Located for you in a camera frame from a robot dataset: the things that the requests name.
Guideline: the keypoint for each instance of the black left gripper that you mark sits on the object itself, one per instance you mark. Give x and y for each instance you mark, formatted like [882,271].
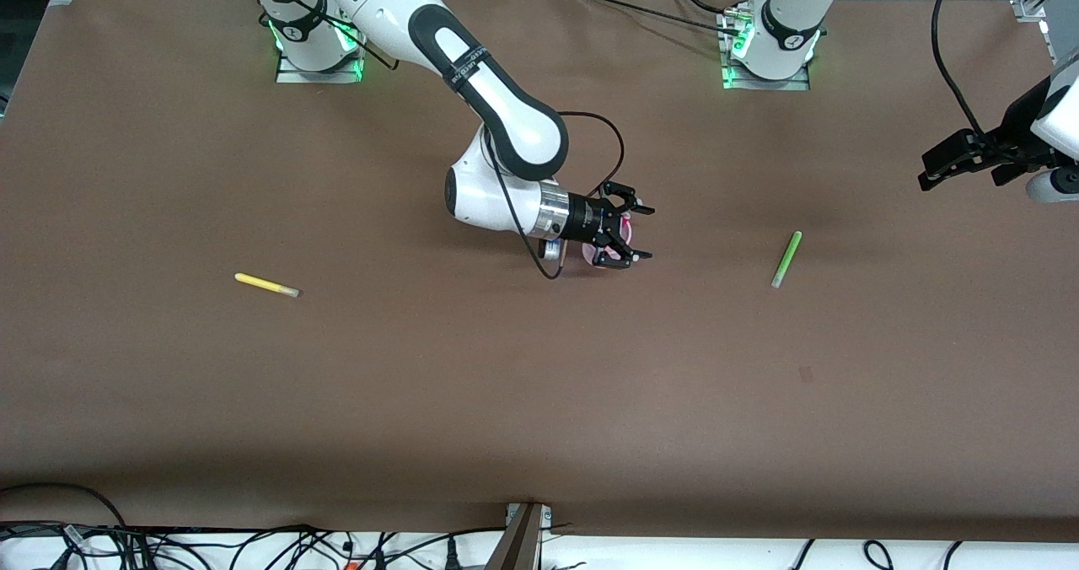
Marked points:
[1015,125]

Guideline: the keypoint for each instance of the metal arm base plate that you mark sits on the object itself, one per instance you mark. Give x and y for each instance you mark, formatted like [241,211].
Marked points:
[320,71]
[732,47]

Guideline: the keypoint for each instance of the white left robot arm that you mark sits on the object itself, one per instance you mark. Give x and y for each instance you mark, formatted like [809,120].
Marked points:
[788,22]

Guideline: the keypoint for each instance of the pink plastic cup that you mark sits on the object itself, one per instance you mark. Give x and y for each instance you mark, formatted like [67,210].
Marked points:
[588,254]

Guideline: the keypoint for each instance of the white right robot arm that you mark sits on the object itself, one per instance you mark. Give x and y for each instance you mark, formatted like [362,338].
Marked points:
[506,123]

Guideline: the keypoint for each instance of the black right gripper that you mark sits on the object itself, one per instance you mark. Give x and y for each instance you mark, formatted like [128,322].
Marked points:
[587,218]

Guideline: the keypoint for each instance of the yellow highlighter pen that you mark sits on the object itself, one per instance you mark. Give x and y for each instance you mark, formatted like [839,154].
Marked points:
[265,284]

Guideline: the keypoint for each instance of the black power plug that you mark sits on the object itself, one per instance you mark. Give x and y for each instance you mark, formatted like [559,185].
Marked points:
[452,556]

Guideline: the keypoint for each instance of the green highlighter pen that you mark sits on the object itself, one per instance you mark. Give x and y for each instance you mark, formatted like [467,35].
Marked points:
[787,258]

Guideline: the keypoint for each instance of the aluminium frame post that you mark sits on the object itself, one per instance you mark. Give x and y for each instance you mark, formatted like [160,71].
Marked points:
[518,540]

